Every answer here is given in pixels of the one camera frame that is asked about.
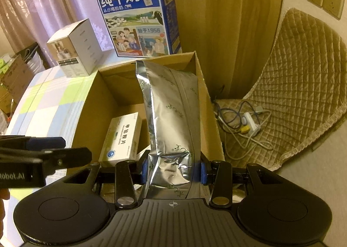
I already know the white power strip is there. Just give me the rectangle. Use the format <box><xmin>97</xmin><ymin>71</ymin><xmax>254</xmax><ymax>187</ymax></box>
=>
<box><xmin>242</xmin><ymin>112</ymin><xmax>261</xmax><ymax>136</ymax></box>

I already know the stack of green tissue packs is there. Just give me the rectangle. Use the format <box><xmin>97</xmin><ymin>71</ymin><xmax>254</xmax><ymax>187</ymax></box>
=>
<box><xmin>0</xmin><ymin>57</ymin><xmax>15</xmax><ymax>75</ymax></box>

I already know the blue milk carton box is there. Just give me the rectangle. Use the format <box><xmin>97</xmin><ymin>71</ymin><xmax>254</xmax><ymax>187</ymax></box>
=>
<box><xmin>94</xmin><ymin>0</ymin><xmax>183</xmax><ymax>58</ymax></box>

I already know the brown cardboard box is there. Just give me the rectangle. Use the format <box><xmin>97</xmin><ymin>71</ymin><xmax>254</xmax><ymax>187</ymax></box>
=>
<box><xmin>66</xmin><ymin>51</ymin><xmax>225</xmax><ymax>199</ymax></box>

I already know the beige product box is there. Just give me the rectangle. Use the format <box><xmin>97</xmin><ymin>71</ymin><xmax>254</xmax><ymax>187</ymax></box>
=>
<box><xmin>46</xmin><ymin>18</ymin><xmax>103</xmax><ymax>78</ymax></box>

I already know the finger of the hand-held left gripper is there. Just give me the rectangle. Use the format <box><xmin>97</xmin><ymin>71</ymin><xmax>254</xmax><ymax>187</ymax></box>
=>
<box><xmin>0</xmin><ymin>135</ymin><xmax>66</xmax><ymax>154</ymax></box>
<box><xmin>0</xmin><ymin>147</ymin><xmax>93</xmax><ymax>176</ymax></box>

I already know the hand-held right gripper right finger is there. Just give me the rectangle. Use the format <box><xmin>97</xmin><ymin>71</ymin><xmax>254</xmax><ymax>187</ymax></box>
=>
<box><xmin>200</xmin><ymin>155</ymin><xmax>288</xmax><ymax>207</ymax></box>

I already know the printed cardboard storage box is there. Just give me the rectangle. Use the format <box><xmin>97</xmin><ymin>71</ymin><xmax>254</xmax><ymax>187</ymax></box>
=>
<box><xmin>0</xmin><ymin>55</ymin><xmax>31</xmax><ymax>117</ymax></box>

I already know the white and green medicine box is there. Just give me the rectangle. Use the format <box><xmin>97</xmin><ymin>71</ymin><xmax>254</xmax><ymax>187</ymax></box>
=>
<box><xmin>98</xmin><ymin>112</ymin><xmax>143</xmax><ymax>168</ymax></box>

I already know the silver foil bag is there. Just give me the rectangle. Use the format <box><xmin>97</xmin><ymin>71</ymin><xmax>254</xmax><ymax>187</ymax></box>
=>
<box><xmin>135</xmin><ymin>60</ymin><xmax>203</xmax><ymax>199</ymax></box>

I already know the dark shopping bag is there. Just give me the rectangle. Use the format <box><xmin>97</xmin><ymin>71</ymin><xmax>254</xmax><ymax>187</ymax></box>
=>
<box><xmin>16</xmin><ymin>42</ymin><xmax>42</xmax><ymax>70</ymax></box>

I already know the quilted beige chair cushion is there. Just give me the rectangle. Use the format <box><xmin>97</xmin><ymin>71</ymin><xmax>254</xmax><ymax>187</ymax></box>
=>
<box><xmin>214</xmin><ymin>7</ymin><xmax>347</xmax><ymax>177</ymax></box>

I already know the pink lace curtain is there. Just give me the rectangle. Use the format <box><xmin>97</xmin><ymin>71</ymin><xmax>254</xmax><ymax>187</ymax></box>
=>
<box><xmin>0</xmin><ymin>0</ymin><xmax>161</xmax><ymax>69</ymax></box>

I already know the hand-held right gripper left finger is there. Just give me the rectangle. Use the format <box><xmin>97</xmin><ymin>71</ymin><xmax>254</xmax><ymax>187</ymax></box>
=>
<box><xmin>54</xmin><ymin>151</ymin><xmax>149</xmax><ymax>208</ymax></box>

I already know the person's left hand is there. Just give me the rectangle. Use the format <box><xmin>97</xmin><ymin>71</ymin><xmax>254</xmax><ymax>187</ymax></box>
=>
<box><xmin>0</xmin><ymin>190</ymin><xmax>11</xmax><ymax>227</ymax></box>

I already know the checkered tablecloth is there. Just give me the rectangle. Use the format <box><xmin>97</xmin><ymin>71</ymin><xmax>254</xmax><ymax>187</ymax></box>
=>
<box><xmin>4</xmin><ymin>68</ymin><xmax>101</xmax><ymax>239</ymax></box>

